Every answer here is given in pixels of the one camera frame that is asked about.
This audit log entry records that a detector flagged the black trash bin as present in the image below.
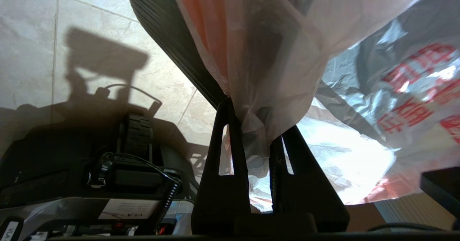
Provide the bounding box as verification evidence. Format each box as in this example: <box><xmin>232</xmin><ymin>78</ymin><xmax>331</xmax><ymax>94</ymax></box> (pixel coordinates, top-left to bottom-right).
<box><xmin>126</xmin><ymin>0</ymin><xmax>230</xmax><ymax>108</ymax></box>

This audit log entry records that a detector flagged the translucent white trash bag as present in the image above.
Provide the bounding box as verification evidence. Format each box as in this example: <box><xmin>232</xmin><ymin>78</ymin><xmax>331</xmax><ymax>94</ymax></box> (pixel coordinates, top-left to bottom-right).
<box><xmin>169</xmin><ymin>0</ymin><xmax>460</xmax><ymax>213</ymax></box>

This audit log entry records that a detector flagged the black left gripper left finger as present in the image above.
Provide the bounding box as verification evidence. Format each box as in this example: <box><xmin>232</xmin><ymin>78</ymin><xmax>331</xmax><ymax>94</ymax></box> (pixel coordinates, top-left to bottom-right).
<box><xmin>191</xmin><ymin>98</ymin><xmax>251</xmax><ymax>234</ymax></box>

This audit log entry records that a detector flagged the black coiled cable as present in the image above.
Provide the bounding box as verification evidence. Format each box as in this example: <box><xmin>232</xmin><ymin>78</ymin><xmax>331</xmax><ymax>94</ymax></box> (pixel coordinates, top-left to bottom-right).
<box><xmin>157</xmin><ymin>179</ymin><xmax>181</xmax><ymax>222</ymax></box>

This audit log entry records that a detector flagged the grey ribbed rounded object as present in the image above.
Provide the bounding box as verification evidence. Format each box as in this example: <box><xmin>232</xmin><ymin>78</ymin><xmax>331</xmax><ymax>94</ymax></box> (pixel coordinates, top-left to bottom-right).
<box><xmin>374</xmin><ymin>193</ymin><xmax>455</xmax><ymax>231</ymax></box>

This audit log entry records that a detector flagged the black robot base chassis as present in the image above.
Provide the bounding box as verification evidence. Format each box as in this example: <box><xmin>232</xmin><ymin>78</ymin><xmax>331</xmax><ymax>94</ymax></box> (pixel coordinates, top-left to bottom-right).
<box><xmin>0</xmin><ymin>112</ymin><xmax>202</xmax><ymax>241</ymax></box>

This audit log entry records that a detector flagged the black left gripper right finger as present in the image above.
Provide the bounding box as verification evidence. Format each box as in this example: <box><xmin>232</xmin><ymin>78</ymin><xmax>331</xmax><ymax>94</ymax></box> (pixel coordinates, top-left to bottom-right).
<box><xmin>270</xmin><ymin>125</ymin><xmax>350</xmax><ymax>234</ymax></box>

